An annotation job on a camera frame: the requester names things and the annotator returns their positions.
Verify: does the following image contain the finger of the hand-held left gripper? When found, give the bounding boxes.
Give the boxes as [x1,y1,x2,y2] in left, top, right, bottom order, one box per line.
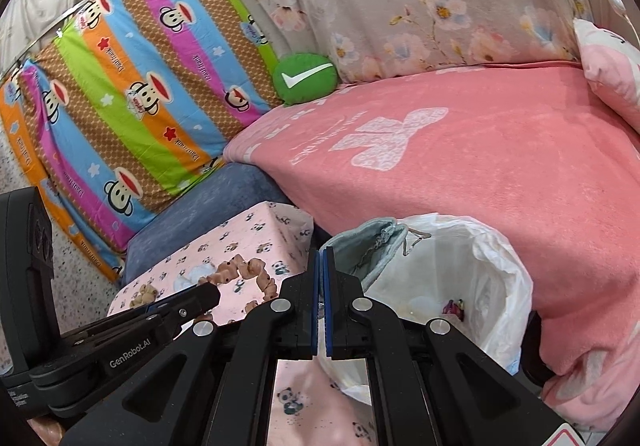
[62,284,222,352]

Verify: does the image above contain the pink-brown scrunchie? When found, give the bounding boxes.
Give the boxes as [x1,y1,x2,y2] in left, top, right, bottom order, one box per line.
[197,253,281,314]

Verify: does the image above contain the pink blanket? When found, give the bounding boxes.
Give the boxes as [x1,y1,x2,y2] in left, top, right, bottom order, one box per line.
[222,61,640,432]

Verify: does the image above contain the bin with white plastic bag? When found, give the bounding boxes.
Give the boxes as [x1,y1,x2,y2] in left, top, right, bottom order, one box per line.
[320,212,535,402]

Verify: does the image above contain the green round check-mark cushion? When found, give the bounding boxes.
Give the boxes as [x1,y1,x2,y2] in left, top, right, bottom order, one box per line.
[271,52,340,106]

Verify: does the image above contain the pink panda printed cloth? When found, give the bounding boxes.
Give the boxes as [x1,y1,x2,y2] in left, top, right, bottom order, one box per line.
[107,200,378,446]

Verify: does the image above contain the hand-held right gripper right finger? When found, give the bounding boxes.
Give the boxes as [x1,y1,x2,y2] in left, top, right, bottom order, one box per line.
[324,249,583,446]

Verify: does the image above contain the pink pillow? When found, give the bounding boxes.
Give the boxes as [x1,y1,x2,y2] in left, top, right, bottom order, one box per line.
[572,17,640,134]

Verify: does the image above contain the striped monkey printed blanket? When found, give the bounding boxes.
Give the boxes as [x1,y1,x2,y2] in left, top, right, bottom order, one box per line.
[0,0,286,284]

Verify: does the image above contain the blue-grey cushion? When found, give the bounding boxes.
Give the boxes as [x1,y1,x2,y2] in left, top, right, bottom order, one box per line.
[117,161,296,287]

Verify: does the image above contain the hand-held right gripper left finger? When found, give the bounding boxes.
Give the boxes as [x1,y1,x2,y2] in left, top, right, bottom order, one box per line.
[62,249,319,446]

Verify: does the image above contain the light blue cloth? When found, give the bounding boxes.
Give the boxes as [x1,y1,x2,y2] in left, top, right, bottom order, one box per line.
[319,219,408,294]
[172,262,218,292]

